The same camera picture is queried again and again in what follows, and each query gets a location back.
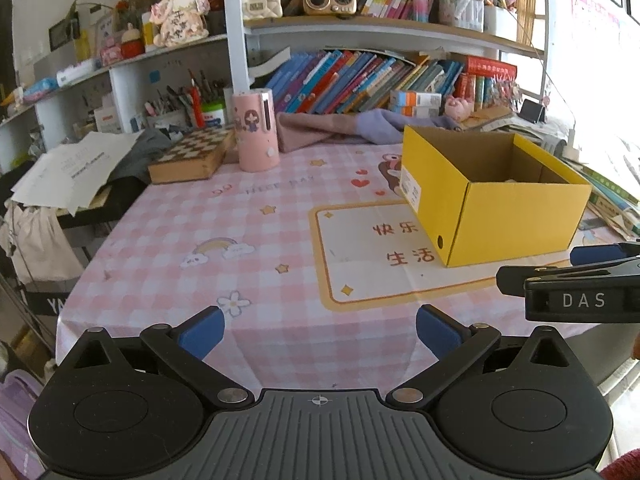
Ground yellow cardboard box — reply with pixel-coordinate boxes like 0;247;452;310
400;127;591;266

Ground pink purple cloth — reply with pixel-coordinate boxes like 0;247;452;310
277;108;460;153

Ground orange white medicine boxes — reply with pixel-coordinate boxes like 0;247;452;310
388;91;442;118

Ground gold retro radio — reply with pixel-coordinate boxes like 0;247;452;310
303;0;358;15

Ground white paper sheets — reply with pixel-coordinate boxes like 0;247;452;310
11;132;141;216

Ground pink pig plush decoration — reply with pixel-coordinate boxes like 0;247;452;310
150;0;209;48

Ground green lid jar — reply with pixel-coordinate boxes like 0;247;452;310
202;102;227;128

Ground row of leaning books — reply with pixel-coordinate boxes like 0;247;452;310
266;49;463;115

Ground wooden chess board box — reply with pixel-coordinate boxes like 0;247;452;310
148;128;235;184

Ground pink cartoon cylinder container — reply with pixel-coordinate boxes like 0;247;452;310
232;89;280;172

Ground small pink pig figure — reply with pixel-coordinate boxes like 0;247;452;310
444;96;475;122

